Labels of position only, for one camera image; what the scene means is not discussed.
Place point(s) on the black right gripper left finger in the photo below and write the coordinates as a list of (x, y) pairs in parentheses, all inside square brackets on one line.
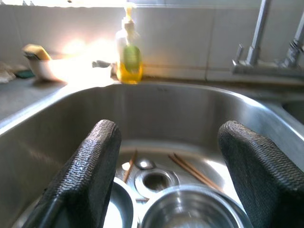
[(83, 171)]

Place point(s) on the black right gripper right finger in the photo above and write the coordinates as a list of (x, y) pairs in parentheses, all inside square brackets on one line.
[(266, 180)]

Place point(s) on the brown wooden chopstick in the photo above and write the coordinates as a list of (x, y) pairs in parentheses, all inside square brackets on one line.
[(130, 166), (197, 172), (190, 172)]

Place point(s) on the stainless steel plate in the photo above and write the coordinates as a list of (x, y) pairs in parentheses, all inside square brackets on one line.
[(121, 206)]

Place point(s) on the steel sink drain strainer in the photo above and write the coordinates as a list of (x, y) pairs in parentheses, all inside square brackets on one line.
[(155, 181)]

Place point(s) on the stainless steel bowl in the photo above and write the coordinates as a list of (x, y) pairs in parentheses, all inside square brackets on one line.
[(190, 209)]

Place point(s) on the stainless steel double sink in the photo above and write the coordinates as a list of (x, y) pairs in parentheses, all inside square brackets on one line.
[(166, 114)]

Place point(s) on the white sponge bowl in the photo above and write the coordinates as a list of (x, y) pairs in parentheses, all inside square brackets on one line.
[(47, 70)]

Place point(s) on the yellow dish soap pump bottle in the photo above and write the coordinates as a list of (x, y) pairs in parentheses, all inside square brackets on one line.
[(130, 71)]

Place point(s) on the green scouring pad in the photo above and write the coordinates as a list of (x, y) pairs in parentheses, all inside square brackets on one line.
[(25, 74)]

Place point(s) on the crumpled beige cloth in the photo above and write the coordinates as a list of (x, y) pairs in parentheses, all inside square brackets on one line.
[(6, 73)]

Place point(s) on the yellow sponge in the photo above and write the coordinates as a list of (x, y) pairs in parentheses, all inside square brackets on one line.
[(39, 52)]

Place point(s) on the steel faucet with spray head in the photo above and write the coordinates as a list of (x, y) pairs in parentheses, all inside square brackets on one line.
[(255, 42)]

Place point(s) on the plain steel gooseneck faucet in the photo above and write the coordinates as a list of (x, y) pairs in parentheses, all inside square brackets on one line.
[(295, 42)]

